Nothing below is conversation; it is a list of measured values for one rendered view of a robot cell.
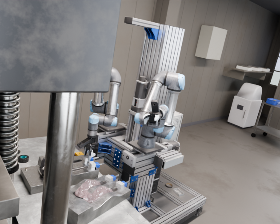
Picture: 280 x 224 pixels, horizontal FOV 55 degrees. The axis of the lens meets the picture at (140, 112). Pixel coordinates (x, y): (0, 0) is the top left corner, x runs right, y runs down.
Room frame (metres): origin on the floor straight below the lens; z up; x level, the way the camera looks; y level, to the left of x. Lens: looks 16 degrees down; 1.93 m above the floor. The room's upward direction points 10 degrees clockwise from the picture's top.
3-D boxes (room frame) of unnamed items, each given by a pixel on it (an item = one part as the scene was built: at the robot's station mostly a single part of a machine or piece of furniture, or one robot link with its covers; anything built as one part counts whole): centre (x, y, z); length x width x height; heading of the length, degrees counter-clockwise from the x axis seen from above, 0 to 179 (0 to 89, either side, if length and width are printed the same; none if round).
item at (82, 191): (1.54, 0.22, 0.90); 0.26 x 0.18 x 0.08; 147
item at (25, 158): (1.90, 0.85, 0.82); 0.08 x 0.08 x 0.04
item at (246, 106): (7.03, -2.76, 0.58); 0.67 x 0.53 x 1.16; 138
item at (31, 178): (1.76, 0.51, 0.87); 0.50 x 0.26 x 0.14; 130
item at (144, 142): (2.10, -0.10, 1.09); 0.15 x 0.15 x 0.10
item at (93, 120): (1.96, 0.34, 1.20); 0.09 x 0.08 x 0.11; 7
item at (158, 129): (1.81, -0.13, 1.34); 0.11 x 0.08 x 0.11; 73
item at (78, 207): (1.54, 0.21, 0.85); 0.50 x 0.26 x 0.11; 147
